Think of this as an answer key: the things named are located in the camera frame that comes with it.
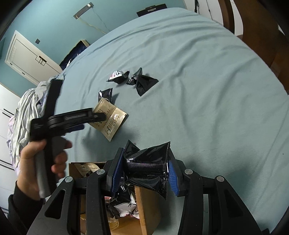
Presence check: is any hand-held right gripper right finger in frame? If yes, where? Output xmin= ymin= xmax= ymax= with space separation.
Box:
xmin=167 ymin=150 xmax=263 ymax=235

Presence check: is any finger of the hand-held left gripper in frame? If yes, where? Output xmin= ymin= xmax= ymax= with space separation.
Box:
xmin=48 ymin=108 xmax=107 ymax=127
xmin=61 ymin=125 xmax=85 ymax=136

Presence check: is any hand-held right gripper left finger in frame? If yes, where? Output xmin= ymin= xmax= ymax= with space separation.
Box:
xmin=26 ymin=148 xmax=125 ymax=235

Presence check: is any beige snack packet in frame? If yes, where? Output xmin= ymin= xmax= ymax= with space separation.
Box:
xmin=91 ymin=97 xmax=118 ymax=120
xmin=89 ymin=107 xmax=128 ymax=142
xmin=74 ymin=163 xmax=100 ymax=178

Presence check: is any glossy black snack packet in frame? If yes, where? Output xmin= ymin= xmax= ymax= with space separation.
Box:
xmin=123 ymin=140 xmax=171 ymax=200

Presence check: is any black white snack packet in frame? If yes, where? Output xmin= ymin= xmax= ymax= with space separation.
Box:
xmin=107 ymin=185 xmax=141 ymax=220
xmin=106 ymin=70 xmax=130 ymax=85

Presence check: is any brown cardboard box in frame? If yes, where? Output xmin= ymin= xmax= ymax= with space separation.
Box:
xmin=68 ymin=161 xmax=162 ymax=235

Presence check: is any person's left forearm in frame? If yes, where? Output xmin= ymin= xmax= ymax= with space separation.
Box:
xmin=0 ymin=180 xmax=44 ymax=235

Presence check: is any person's left hand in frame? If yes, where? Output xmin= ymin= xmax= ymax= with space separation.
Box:
xmin=19 ymin=138 xmax=73 ymax=201

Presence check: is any crumpled grey bedsheet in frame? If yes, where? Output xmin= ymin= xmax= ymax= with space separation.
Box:
xmin=7 ymin=80 xmax=66 ymax=170

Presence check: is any small black snack packet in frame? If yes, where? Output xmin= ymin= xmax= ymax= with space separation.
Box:
xmin=98 ymin=87 xmax=113 ymax=103

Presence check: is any white wardrobe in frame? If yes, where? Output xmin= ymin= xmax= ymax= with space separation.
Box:
xmin=0 ymin=83 xmax=22 ymax=197

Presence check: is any white door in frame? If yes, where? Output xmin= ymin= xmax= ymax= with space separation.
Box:
xmin=5 ymin=30 xmax=63 ymax=86

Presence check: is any dark bag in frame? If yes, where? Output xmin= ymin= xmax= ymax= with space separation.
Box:
xmin=59 ymin=40 xmax=90 ymax=70

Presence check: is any black flat item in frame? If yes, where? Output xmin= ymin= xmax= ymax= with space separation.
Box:
xmin=137 ymin=6 xmax=168 ymax=17

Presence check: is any brown wooden furniture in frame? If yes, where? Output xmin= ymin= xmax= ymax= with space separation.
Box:
xmin=217 ymin=0 xmax=289 ymax=93

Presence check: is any metal wall bracket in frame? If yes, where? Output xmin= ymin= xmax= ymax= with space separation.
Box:
xmin=73 ymin=2 xmax=94 ymax=20

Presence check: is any white cabinet with black handles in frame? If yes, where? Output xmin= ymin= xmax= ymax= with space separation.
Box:
xmin=182 ymin=0 xmax=226 ymax=29

